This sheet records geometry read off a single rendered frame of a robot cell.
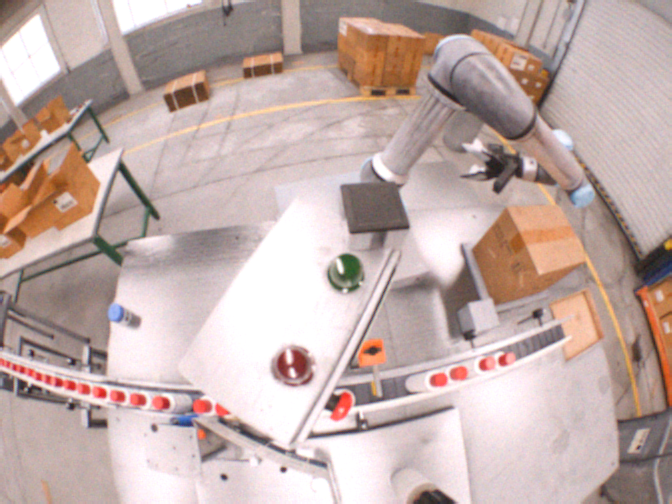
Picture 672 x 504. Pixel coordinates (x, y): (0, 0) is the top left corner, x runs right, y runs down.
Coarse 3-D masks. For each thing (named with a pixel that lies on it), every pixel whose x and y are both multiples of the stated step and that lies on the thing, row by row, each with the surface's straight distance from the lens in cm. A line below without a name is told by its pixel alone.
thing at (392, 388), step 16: (544, 336) 110; (560, 336) 117; (496, 352) 94; (512, 352) 98; (528, 352) 103; (432, 368) 83; (128, 384) 102; (352, 384) 77; (368, 384) 77; (384, 384) 78; (400, 384) 79; (368, 400) 77; (384, 400) 79
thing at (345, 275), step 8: (336, 256) 17; (344, 256) 17; (352, 256) 17; (336, 264) 17; (344, 264) 17; (352, 264) 17; (360, 264) 17; (328, 272) 18; (336, 272) 17; (344, 272) 16; (352, 272) 16; (360, 272) 17; (328, 280) 18; (336, 280) 17; (344, 280) 17; (352, 280) 17; (360, 280) 18; (336, 288) 18; (344, 288) 18; (352, 288) 18
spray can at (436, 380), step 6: (426, 372) 67; (432, 372) 65; (438, 372) 65; (408, 378) 78; (414, 378) 72; (420, 378) 67; (426, 378) 64; (432, 378) 62; (438, 378) 61; (444, 378) 61; (408, 384) 76; (414, 384) 71; (420, 384) 67; (426, 384) 64; (432, 384) 63; (438, 384) 61; (444, 384) 61; (408, 390) 80; (414, 390) 75; (420, 390) 70; (426, 390) 67; (432, 390) 65
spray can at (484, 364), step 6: (468, 360) 75; (474, 360) 71; (480, 360) 70; (486, 360) 67; (492, 360) 68; (468, 366) 73; (474, 366) 70; (480, 366) 69; (486, 366) 67; (492, 366) 68; (468, 372) 73; (474, 372) 71; (480, 372) 70; (486, 372) 72
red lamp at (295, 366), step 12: (288, 348) 15; (300, 348) 16; (276, 360) 15; (288, 360) 15; (300, 360) 15; (312, 360) 17; (276, 372) 16; (288, 372) 15; (300, 372) 15; (312, 372) 16; (288, 384) 17; (300, 384) 17
